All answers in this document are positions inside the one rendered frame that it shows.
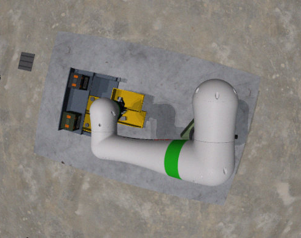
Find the dark blue-grey metal shelf rack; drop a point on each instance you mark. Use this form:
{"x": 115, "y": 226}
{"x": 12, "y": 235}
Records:
{"x": 76, "y": 100}

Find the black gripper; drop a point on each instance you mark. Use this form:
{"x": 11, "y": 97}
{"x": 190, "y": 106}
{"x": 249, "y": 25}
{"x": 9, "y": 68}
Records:
{"x": 120, "y": 99}

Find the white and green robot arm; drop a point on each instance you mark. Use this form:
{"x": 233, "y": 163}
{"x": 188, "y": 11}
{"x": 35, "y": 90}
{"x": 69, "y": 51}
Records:
{"x": 208, "y": 158}

